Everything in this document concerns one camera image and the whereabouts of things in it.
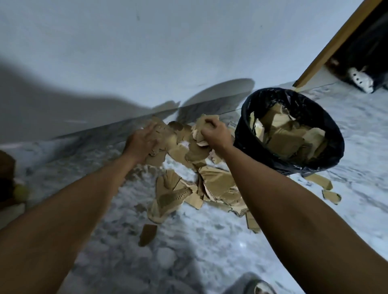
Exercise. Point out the wooden door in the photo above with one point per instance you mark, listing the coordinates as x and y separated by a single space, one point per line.
6 169

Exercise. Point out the person's left hand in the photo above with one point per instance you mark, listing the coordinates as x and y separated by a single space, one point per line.
141 145

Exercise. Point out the person's right hand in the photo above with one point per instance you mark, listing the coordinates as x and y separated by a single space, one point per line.
219 136

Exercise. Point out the white clog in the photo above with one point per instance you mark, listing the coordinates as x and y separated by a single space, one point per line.
360 79

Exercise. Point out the black bin with liner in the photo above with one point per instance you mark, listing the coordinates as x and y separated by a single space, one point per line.
285 171

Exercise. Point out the person's right white sandal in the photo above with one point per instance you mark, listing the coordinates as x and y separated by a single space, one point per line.
251 286

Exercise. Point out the person's left forearm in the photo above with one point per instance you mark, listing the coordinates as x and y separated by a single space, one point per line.
51 233

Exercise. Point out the person's right forearm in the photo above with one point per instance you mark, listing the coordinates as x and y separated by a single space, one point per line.
303 230

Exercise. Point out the brown paper pieces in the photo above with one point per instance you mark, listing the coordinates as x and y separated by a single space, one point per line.
218 184

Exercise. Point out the wooden door frame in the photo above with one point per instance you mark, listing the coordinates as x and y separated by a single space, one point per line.
333 42

